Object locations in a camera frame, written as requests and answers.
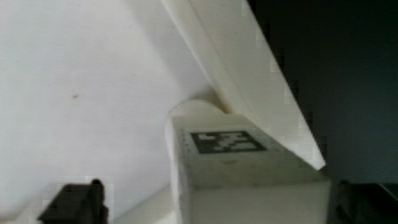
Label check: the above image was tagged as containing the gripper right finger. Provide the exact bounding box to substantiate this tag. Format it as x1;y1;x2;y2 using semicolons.
335;181;398;224

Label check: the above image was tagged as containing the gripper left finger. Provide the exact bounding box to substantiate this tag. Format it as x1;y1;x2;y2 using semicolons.
37;179;108;224

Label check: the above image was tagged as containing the white table leg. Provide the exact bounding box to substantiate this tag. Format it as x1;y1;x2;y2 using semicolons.
165;100;330;224

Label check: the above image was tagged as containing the white square tabletop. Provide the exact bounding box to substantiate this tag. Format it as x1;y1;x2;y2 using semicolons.
0;0;325;224

